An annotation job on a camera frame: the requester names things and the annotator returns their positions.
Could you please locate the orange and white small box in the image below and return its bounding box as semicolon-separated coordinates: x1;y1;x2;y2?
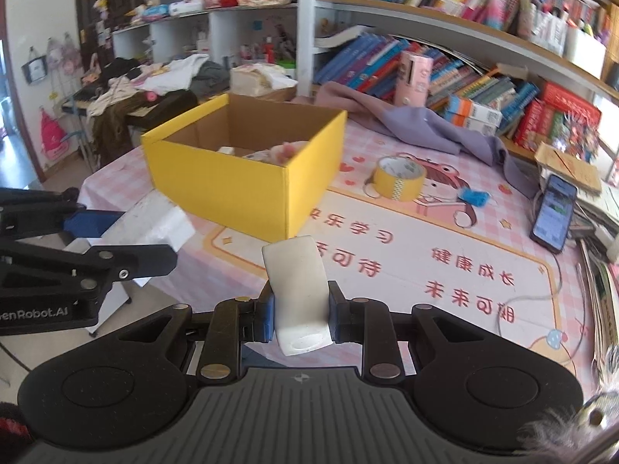
447;94;504;125
444;110;499;136

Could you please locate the white charging cable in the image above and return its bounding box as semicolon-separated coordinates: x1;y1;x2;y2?
496;188;584;337

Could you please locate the white pen holder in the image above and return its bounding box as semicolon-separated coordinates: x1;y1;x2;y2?
563;24;608;81

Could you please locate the black electronic keyboard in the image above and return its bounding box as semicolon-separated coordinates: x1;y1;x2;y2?
62;88;199;123

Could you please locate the dark brown cloth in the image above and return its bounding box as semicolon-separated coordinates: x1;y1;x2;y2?
89;89;152;165

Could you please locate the yellow tape roll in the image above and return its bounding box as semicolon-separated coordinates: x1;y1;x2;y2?
373;155;427;202

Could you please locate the yellow cardboard box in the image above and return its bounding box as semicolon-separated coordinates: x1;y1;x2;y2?
140;93;348;243

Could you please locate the stack of papers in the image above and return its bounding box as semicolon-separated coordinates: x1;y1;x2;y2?
573;188;619;364

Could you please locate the small dark hanging bag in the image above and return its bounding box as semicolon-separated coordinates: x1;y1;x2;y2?
22;47;50;83

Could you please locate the beige patterned cloth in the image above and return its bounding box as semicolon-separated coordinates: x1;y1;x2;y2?
86;75;146;117

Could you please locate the pink plush pig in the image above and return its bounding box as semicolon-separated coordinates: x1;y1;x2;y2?
242;140;311;165

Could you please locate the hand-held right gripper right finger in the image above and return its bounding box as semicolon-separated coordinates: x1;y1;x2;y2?
328;280;500;383

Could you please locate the white plastic case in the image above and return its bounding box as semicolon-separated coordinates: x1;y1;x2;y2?
261;234;335;357

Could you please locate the white shelf frame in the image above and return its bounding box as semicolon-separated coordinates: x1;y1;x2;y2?
111;0;619;107

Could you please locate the brown notebook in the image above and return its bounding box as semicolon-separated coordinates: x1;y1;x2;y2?
534;142;603;194

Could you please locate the white open book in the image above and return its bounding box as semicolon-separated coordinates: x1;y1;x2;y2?
314;26;369;52

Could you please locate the grey fluffy item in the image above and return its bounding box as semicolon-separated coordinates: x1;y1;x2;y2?
520;348;619;464

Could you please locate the shelf stationery clutter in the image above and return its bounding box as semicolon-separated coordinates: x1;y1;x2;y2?
232;29;297;63

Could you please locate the grey cloth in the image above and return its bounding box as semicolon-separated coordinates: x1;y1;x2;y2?
190;60;233;96

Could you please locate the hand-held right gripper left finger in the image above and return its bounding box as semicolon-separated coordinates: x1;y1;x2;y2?
116;280;276;384

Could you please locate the red printed book box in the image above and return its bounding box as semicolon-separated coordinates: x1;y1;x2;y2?
513;82;603;163

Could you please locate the pink hanging bag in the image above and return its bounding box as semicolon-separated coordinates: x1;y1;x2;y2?
40;109;69;160

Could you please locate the black smartphone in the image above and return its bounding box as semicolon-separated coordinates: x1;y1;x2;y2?
531;174;579;254

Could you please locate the pink cartoon pen box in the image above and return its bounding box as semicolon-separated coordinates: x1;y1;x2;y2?
394;51;434;107

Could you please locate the pink and purple cloth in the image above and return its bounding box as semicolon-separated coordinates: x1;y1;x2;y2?
314;81;540;199

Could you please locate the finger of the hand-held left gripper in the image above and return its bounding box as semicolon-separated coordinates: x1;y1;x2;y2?
0;242;178;302
0;188;125;242

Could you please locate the white printed shirt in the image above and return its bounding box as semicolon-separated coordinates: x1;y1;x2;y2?
138;53;209;92

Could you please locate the pink checked table mat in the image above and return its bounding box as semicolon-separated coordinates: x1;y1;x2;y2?
80;101;601;417

